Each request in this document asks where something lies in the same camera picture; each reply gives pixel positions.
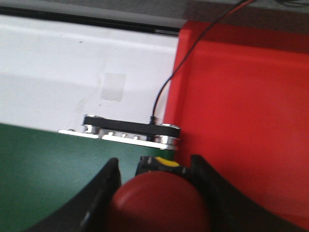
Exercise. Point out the red mushroom push button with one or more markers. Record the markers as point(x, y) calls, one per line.
point(158, 199)

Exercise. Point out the green conveyor belt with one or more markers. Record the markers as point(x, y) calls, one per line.
point(41, 170)

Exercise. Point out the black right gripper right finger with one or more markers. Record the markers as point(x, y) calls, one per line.
point(229, 209)

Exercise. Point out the black belt-drive end bracket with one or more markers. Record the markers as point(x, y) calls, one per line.
point(162, 136)

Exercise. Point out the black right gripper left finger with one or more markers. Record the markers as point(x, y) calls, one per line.
point(82, 212)

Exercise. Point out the red bin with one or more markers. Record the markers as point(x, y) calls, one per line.
point(242, 102)

